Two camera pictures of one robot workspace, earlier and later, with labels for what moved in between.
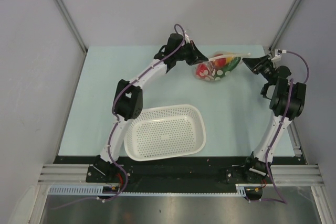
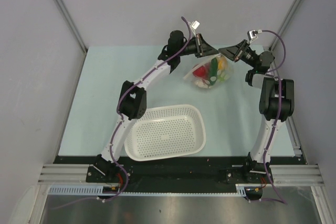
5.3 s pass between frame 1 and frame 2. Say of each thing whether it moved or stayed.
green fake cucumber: moved
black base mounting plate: stayed
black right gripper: moved
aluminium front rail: stayed
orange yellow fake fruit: moved
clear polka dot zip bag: moved
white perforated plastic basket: stayed
